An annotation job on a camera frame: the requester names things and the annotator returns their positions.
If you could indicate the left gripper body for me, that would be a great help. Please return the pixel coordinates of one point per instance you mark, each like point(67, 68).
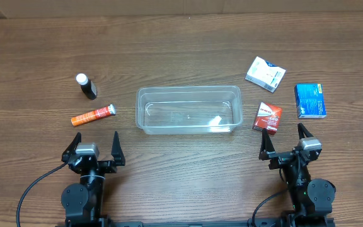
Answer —
point(106, 165)

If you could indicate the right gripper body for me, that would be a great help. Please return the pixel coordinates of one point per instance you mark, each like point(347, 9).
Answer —
point(279, 159)

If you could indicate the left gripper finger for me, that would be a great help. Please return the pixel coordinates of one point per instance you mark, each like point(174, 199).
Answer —
point(117, 153)
point(71, 149)

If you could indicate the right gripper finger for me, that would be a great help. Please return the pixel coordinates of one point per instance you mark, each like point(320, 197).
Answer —
point(267, 150)
point(303, 132)

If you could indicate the red medicine box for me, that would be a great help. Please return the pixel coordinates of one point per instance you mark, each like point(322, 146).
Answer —
point(267, 117)

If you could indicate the blue medicine box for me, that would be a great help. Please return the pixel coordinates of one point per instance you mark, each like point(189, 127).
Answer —
point(310, 101)

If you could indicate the orange tablet tube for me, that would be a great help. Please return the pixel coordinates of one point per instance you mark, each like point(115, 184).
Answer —
point(93, 115)

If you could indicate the dark bottle white cap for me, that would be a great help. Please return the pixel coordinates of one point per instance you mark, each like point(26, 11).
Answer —
point(87, 86)

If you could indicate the white medicine box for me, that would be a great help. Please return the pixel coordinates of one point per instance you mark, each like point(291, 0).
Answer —
point(265, 74)

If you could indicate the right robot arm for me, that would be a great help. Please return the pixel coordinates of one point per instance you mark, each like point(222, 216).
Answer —
point(311, 198)

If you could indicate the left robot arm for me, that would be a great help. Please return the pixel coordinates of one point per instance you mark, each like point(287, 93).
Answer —
point(83, 201)

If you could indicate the clear plastic container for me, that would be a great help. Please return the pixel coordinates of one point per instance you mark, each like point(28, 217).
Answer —
point(188, 109)

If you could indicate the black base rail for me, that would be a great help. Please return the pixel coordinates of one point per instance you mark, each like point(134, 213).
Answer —
point(261, 222)

